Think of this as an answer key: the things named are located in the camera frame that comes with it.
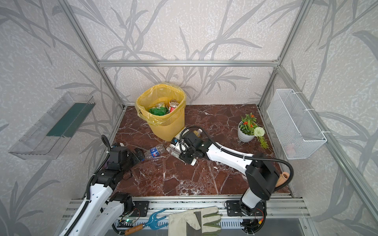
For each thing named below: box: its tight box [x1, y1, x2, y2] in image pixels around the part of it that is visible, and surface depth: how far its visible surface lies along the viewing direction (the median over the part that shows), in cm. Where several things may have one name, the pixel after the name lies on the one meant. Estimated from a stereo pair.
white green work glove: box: [167, 206, 221, 236], surface depth 71 cm
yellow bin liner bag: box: [134, 82, 187, 126], surface depth 92 cm
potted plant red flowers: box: [237, 112, 269, 149], surface depth 91 cm
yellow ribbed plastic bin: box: [134, 84, 188, 142], surface depth 91 cm
